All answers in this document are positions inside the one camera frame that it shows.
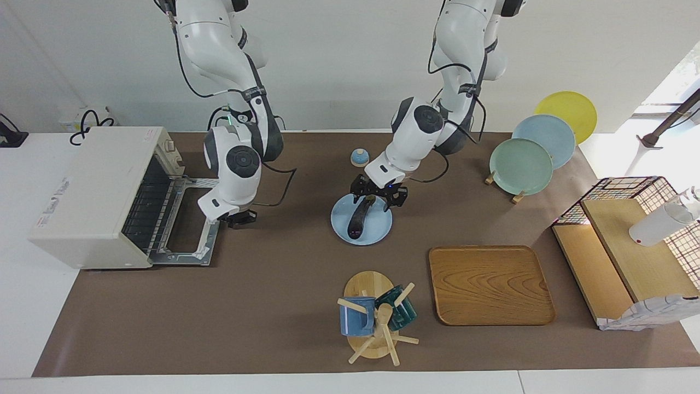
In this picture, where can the white power strip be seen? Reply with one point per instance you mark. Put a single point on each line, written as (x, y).
(68, 125)

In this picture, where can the yellow plate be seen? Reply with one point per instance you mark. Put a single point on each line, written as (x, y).
(571, 109)

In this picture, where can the small blue lid wooden knob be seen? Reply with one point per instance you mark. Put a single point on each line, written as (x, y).
(360, 158)

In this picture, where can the light blue serving plate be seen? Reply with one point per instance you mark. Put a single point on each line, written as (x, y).
(377, 227)

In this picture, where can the white cylindrical object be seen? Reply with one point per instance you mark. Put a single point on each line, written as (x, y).
(656, 225)

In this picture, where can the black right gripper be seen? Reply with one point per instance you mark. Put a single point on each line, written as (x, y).
(240, 219)

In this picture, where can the black metal pole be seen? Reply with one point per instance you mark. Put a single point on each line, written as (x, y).
(670, 120)

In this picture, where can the dark green mug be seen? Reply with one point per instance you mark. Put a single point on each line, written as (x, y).
(402, 312)

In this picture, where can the dark purple eggplant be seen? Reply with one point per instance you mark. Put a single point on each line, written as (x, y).
(358, 221)

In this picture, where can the blue mug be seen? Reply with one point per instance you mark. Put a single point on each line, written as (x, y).
(355, 323)

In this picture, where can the wooden mug tree stand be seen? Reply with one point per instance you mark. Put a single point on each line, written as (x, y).
(367, 284)

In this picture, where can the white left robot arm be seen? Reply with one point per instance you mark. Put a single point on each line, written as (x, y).
(421, 131)

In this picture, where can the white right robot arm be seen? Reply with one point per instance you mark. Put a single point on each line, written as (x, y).
(229, 54)

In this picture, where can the beige toaster oven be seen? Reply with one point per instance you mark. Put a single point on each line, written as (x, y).
(93, 186)

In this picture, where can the brown paper table mat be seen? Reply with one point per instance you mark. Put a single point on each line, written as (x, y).
(273, 306)

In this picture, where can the rectangular wooden tray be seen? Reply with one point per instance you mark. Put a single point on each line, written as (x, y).
(492, 284)

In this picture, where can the wooden plate rack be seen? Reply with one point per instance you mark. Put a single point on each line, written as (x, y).
(518, 197)

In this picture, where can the pale green plate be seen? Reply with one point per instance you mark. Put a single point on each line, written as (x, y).
(519, 167)

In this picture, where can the black clamp object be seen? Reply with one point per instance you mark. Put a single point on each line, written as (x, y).
(13, 139)

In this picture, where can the light blue racked plate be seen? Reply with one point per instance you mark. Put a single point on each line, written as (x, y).
(552, 134)

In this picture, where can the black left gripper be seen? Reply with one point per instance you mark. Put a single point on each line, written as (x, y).
(383, 190)

